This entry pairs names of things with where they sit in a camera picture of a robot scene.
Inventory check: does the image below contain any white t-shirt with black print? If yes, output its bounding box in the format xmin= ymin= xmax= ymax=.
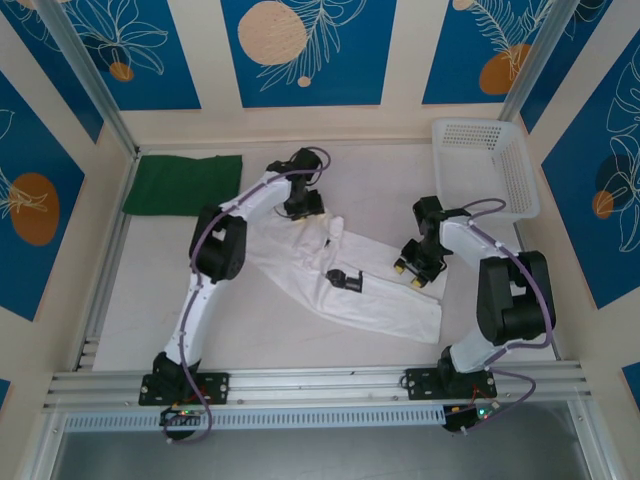
xmin=244 ymin=212 xmax=444 ymax=346

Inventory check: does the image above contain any white perforated plastic basket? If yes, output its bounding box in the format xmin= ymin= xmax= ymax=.
xmin=430 ymin=117 xmax=542 ymax=221

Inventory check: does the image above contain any folded green t-shirt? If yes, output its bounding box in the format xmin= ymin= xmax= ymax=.
xmin=122 ymin=154 xmax=244 ymax=217

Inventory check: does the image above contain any small controller circuit board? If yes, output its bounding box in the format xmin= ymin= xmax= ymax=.
xmin=443 ymin=403 xmax=502 ymax=432
xmin=159 ymin=405 xmax=209 ymax=427

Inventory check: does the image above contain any grey metal plate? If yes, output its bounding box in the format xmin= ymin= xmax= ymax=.
xmin=49 ymin=428 xmax=601 ymax=480

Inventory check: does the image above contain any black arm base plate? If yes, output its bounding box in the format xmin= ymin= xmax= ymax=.
xmin=405 ymin=367 xmax=499 ymax=401
xmin=138 ymin=370 xmax=231 ymax=407

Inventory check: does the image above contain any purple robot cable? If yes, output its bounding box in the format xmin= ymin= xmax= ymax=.
xmin=462 ymin=198 xmax=555 ymax=436
xmin=163 ymin=145 xmax=333 ymax=445

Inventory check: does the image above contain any aluminium profile mounting rail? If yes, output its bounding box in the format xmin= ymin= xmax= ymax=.
xmin=42 ymin=362 xmax=594 ymax=412

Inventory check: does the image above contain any grey slotted cable duct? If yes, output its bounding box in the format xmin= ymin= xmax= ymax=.
xmin=63 ymin=404 xmax=449 ymax=432

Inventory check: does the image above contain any aluminium corner post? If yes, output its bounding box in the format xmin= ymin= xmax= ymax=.
xmin=498 ymin=0 xmax=577 ymax=127
xmin=37 ymin=0 xmax=142 ymax=157

